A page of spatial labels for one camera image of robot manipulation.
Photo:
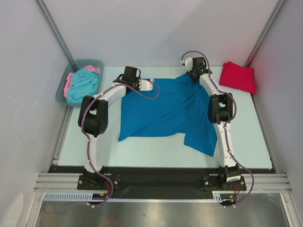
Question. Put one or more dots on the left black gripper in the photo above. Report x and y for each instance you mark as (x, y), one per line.
(137, 79)

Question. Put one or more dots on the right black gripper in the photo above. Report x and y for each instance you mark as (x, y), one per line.
(193, 74)

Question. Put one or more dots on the dark blue t shirt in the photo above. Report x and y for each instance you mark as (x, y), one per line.
(177, 106)

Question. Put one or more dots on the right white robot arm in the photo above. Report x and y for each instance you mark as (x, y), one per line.
(220, 114)

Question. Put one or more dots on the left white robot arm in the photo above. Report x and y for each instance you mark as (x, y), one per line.
(93, 117)

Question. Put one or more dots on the folded red t shirt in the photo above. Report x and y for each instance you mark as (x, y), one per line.
(238, 77)

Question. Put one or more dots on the light blue t shirt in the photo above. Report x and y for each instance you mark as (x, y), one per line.
(82, 87)

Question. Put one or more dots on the pink t shirt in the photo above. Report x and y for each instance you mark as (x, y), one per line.
(68, 82)

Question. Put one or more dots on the black front mat strip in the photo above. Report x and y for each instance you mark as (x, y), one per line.
(155, 194)

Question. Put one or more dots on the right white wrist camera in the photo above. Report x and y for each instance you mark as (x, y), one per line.
(188, 63)

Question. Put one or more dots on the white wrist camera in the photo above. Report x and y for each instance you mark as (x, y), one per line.
(188, 63)
(146, 84)

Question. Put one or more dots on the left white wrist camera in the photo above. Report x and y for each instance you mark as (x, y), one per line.
(146, 84)

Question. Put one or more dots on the right aluminium corner post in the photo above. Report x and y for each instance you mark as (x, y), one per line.
(265, 31)

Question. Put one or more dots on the aluminium corner post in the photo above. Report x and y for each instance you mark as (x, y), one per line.
(54, 29)
(265, 31)

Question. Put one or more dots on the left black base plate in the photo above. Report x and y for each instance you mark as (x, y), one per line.
(92, 181)

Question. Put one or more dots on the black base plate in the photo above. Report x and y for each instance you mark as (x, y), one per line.
(214, 183)
(92, 181)

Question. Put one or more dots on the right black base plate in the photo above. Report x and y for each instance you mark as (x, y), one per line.
(214, 183)

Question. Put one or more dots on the left aluminium corner post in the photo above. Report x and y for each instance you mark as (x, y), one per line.
(54, 29)

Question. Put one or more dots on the right slotted cable duct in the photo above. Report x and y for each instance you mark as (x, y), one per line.
(225, 196)

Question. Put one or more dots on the slotted cable duct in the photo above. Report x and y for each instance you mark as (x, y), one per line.
(75, 196)
(225, 196)

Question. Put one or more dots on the aluminium front rail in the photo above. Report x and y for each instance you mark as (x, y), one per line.
(262, 183)

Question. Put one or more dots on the left slotted cable duct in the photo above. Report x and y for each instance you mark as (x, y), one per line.
(75, 196)

